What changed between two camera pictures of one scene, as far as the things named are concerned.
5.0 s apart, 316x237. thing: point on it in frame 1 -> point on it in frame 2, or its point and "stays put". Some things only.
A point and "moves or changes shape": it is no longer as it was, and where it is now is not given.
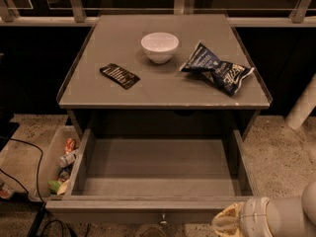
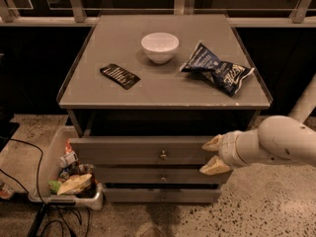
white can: [66, 159] stays put
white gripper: [253, 216] -> [228, 150]
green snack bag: [53, 186] stays put
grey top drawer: [153, 177] moves or changes shape
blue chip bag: [224, 75] stays put
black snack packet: [119, 75] stays put
